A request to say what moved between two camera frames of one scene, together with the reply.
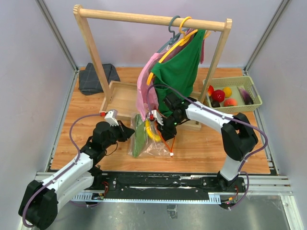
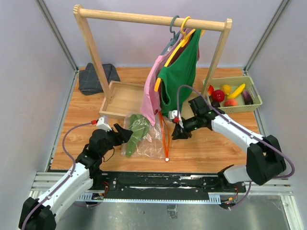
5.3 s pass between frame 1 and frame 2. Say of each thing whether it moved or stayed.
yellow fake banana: moved
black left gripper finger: stayed
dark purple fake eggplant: stayed
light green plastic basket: stayed
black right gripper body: moved
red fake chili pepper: stayed
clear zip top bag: moved
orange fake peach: stayed
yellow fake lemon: moved
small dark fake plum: stayed
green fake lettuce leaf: moved
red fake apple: stayed
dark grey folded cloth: stayed
